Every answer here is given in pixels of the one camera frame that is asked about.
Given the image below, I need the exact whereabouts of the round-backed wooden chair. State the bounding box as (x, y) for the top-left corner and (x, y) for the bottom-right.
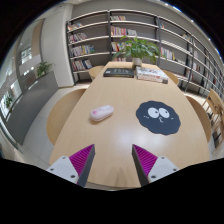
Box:
(46, 87), (88, 146)
(162, 69), (181, 86)
(87, 65), (106, 81)
(184, 94), (213, 144)

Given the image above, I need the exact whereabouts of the white-covered book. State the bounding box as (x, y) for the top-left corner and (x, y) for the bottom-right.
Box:
(135, 66), (170, 81)

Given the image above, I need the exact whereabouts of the grey bookshelf unit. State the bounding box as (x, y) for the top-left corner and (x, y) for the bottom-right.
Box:
(65, 8), (224, 101)

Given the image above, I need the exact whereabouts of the black book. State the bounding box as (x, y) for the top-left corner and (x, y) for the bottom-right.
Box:
(102, 67), (135, 79)

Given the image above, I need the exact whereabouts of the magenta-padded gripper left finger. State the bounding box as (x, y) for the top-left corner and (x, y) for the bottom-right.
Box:
(45, 143), (96, 188)

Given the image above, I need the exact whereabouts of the slatted light wooden chair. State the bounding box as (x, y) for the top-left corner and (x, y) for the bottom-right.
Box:
(201, 88), (224, 134)

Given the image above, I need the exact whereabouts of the green plant in white pot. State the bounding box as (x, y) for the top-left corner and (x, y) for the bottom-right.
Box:
(112, 35), (163, 68)

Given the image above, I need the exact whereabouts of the dark cartoon-eyed mouse pad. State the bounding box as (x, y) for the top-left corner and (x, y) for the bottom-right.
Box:
(135, 100), (182, 136)

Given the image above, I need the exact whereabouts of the green floor plant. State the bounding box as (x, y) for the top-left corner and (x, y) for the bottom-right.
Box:
(35, 61), (54, 78)

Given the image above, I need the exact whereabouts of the book with red-lettered spine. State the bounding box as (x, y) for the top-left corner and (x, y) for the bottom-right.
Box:
(136, 74), (169, 85)

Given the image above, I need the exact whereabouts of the pink computer mouse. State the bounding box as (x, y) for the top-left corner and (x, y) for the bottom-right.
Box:
(89, 104), (115, 122)

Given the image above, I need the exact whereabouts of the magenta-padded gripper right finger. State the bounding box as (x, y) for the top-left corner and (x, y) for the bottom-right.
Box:
(131, 143), (180, 187)

